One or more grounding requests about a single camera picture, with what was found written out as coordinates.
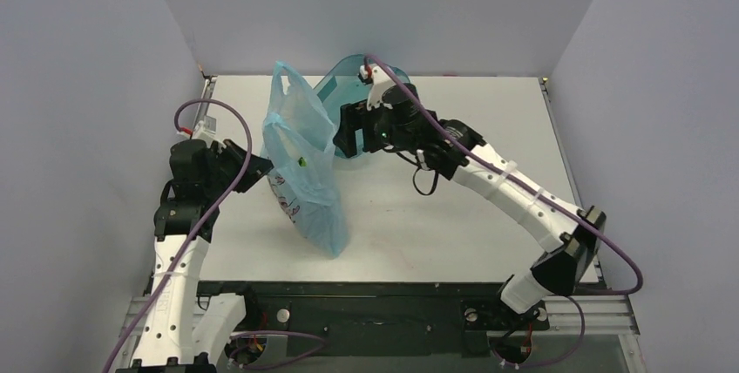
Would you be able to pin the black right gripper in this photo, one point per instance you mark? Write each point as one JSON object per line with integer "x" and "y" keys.
{"x": 351, "y": 130}

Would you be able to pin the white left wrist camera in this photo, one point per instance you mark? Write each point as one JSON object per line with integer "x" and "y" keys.
{"x": 206, "y": 130}

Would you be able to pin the light blue plastic bag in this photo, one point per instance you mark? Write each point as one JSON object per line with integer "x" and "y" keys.
{"x": 297, "y": 125}

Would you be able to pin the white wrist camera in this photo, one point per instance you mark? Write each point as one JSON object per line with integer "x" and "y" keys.
{"x": 378, "y": 81}
{"x": 206, "y": 130}

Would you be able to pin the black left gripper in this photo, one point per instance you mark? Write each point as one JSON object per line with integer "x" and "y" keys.
{"x": 256, "y": 167}

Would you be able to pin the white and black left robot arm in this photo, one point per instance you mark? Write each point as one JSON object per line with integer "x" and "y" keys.
{"x": 172, "y": 338}

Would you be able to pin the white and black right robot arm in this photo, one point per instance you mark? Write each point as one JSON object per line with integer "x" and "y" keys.
{"x": 453, "y": 150}

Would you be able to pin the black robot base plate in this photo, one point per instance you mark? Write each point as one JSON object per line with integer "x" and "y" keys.
{"x": 383, "y": 318}

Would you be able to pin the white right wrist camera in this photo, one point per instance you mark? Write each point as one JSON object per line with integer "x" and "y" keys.
{"x": 378, "y": 81}

